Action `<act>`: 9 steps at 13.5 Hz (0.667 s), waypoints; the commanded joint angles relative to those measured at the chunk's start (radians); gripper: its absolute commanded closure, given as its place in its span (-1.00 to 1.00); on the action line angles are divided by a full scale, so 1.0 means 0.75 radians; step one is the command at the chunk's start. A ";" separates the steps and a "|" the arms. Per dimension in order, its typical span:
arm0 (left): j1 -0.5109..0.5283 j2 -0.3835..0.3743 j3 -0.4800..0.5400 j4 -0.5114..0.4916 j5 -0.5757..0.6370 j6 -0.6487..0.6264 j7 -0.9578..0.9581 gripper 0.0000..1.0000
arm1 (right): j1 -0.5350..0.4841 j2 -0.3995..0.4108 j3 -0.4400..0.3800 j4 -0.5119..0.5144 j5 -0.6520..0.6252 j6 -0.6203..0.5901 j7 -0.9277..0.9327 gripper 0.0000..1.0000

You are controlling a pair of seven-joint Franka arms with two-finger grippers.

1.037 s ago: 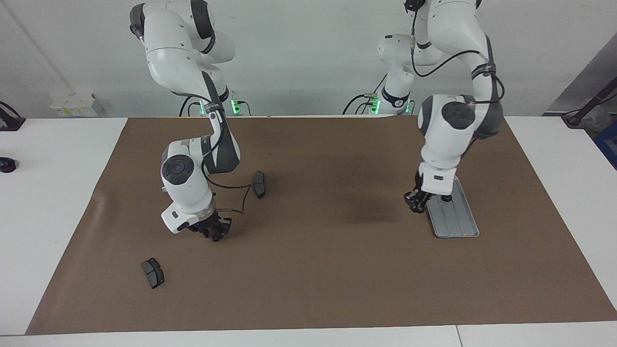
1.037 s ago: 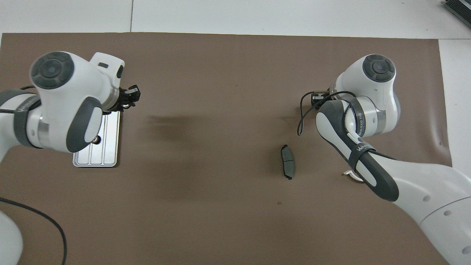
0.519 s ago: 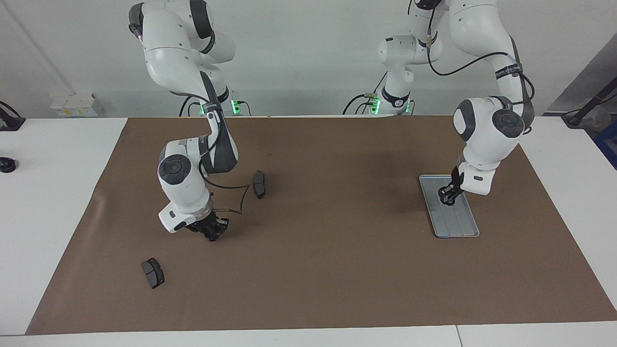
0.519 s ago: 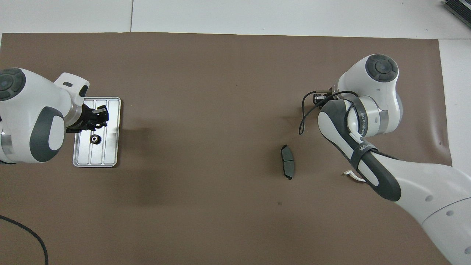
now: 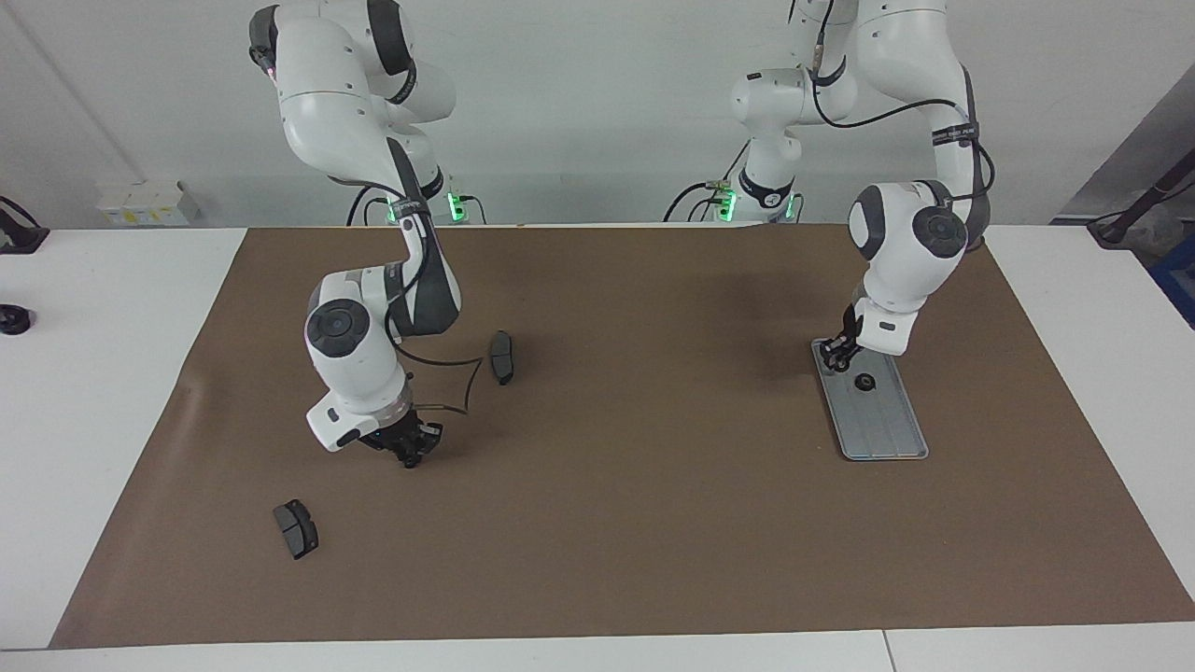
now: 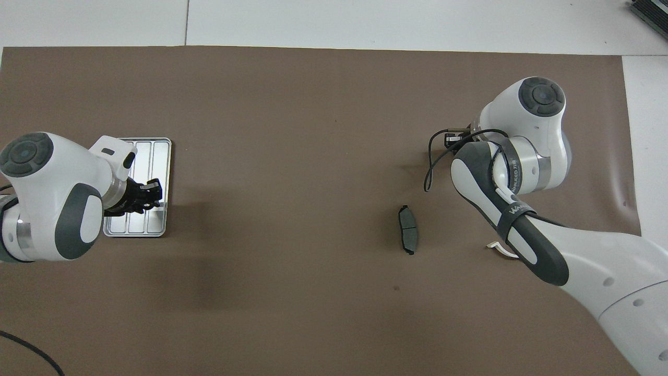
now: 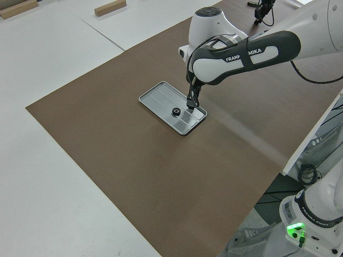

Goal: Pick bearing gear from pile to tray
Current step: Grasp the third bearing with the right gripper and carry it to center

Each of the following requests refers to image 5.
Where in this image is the grey metal tray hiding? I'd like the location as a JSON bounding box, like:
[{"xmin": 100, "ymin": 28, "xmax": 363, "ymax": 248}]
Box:
[{"xmin": 810, "ymin": 338, "xmax": 931, "ymax": 462}]

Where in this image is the brown table mat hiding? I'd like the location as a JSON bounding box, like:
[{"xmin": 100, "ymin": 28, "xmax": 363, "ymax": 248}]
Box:
[{"xmin": 49, "ymin": 222, "xmax": 1195, "ymax": 650}]

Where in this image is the black stand rod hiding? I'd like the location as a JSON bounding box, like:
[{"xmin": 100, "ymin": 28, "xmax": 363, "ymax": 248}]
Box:
[{"xmin": 1088, "ymin": 149, "xmax": 1195, "ymax": 248}]

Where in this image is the white labelled box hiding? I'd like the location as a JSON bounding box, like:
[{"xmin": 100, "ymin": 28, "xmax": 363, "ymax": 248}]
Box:
[{"xmin": 96, "ymin": 180, "xmax": 202, "ymax": 227}]

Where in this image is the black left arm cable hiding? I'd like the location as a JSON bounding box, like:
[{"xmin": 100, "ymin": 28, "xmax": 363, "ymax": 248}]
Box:
[{"xmin": 812, "ymin": 0, "xmax": 995, "ymax": 202}]

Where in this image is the dark grey brake pad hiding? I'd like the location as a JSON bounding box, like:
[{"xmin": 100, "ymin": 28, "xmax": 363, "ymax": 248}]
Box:
[{"xmin": 273, "ymin": 499, "xmax": 320, "ymax": 561}]

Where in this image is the blue crate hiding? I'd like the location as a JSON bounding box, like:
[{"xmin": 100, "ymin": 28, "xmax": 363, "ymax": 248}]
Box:
[{"xmin": 1150, "ymin": 233, "xmax": 1195, "ymax": 328}]

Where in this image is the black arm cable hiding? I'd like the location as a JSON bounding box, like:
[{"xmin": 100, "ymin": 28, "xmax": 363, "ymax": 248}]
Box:
[
  {"xmin": 397, "ymin": 345, "xmax": 485, "ymax": 412},
  {"xmin": 812, "ymin": 0, "xmax": 995, "ymax": 202}
]

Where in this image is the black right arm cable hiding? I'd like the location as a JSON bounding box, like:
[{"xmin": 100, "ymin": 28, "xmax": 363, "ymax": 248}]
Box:
[{"xmin": 397, "ymin": 345, "xmax": 485, "ymax": 412}]

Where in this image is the black table clamp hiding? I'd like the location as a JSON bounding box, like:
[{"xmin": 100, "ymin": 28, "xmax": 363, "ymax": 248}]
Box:
[{"xmin": 0, "ymin": 196, "xmax": 49, "ymax": 255}]

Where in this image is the black base cable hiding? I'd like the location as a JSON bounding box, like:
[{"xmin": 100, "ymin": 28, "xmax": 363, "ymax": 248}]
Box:
[
  {"xmin": 345, "ymin": 180, "xmax": 488, "ymax": 227},
  {"xmin": 663, "ymin": 140, "xmax": 752, "ymax": 225}
]

